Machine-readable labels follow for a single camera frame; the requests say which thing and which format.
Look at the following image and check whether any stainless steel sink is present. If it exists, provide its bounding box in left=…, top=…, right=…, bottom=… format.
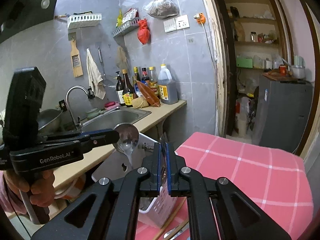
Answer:
left=80, top=107, right=151, bottom=132

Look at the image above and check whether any wooden grater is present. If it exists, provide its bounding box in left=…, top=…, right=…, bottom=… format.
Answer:
left=68, top=32, right=83, bottom=77

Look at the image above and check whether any orange wall plug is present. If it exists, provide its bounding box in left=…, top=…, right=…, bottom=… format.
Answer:
left=194, top=13, right=206, bottom=25

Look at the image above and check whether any large soy sauce jug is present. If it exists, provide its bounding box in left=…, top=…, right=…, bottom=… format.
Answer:
left=158, top=64, right=178, bottom=105

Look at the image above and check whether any pink checkered tablecloth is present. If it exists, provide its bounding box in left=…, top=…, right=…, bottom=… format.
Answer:
left=134, top=131, right=315, bottom=240

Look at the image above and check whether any grey washing machine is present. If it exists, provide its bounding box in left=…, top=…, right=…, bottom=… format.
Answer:
left=252, top=75, right=313, bottom=153

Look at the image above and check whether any grey wall shelf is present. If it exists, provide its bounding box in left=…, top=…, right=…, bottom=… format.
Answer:
left=112, top=17, right=140, bottom=37

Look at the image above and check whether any person's left hand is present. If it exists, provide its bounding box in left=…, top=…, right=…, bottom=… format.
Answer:
left=3, top=170, right=55, bottom=207

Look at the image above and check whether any black range hood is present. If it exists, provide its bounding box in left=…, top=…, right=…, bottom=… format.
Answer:
left=1, top=0, right=57, bottom=42

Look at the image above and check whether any wooden chopstick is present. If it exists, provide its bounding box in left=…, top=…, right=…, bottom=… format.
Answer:
left=152, top=197, right=186, bottom=240
left=163, top=219, right=189, bottom=240

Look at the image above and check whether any beige hanging towel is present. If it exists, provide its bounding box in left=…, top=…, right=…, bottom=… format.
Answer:
left=86, top=48, right=106, bottom=100

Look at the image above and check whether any black pump bottle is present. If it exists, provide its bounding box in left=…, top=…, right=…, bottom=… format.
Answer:
left=116, top=71, right=125, bottom=106

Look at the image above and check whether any white wall basket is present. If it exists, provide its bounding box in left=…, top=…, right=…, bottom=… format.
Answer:
left=67, top=14, right=102, bottom=30

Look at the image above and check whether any white perforated utensil holder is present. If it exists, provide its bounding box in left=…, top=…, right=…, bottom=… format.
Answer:
left=91, top=132, right=178, bottom=229

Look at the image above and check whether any chrome faucet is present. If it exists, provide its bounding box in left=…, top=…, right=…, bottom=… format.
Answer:
left=65, top=85, right=95, bottom=129

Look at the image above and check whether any clear bag of dried goods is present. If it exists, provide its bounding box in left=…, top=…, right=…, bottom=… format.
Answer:
left=143, top=0, right=179, bottom=19

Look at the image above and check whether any tan paper wrapped package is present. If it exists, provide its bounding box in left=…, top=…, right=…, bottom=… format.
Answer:
left=132, top=96, right=149, bottom=109

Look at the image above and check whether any dark sauce bottle yellow label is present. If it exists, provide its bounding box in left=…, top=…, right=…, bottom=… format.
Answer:
left=122, top=69, right=135, bottom=107

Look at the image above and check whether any red cup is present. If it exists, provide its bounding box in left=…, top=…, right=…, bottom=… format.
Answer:
left=278, top=65, right=287, bottom=76

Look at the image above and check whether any orange brown snack bag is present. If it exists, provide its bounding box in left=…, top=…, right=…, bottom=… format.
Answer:
left=137, top=81, right=161, bottom=107

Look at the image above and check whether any green box on shelf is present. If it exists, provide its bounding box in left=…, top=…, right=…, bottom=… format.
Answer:
left=236, top=57, right=253, bottom=69

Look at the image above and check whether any red plastic bag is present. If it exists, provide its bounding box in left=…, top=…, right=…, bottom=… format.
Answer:
left=137, top=18, right=150, bottom=44

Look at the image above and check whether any white wall switch socket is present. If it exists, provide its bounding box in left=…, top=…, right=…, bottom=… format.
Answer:
left=163, top=15, right=190, bottom=33

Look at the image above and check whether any pink soap dish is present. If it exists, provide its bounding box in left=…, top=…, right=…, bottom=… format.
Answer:
left=104, top=101, right=120, bottom=111

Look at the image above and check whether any large steel spoon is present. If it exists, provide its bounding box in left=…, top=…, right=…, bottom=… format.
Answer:
left=113, top=123, right=139, bottom=167

